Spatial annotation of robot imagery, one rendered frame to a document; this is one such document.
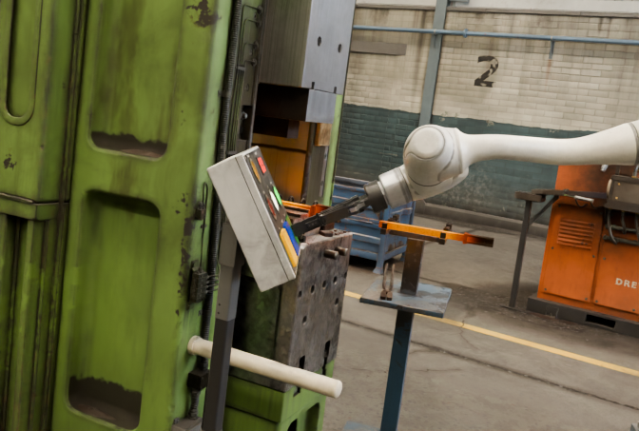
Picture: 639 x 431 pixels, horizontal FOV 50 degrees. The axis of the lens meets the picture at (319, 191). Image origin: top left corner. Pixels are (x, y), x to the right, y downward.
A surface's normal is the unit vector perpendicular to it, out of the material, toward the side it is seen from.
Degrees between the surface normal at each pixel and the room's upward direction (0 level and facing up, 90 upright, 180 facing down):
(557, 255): 90
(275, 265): 90
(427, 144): 72
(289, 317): 90
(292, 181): 90
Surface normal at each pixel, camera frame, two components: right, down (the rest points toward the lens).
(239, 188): 0.00, 0.11
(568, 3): -0.51, 0.04
